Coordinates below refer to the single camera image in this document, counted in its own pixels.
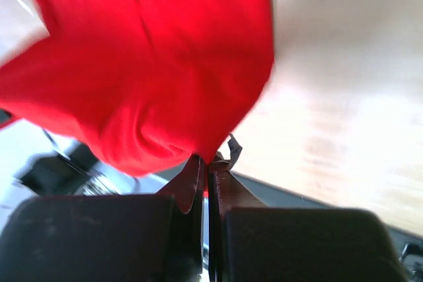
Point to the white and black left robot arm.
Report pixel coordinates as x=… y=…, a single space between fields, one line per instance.
x=45 y=174

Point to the red t-shirt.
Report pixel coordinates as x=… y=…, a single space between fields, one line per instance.
x=144 y=83

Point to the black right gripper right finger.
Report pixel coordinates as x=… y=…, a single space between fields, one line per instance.
x=250 y=241

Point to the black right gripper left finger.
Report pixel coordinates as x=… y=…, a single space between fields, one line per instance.
x=147 y=237

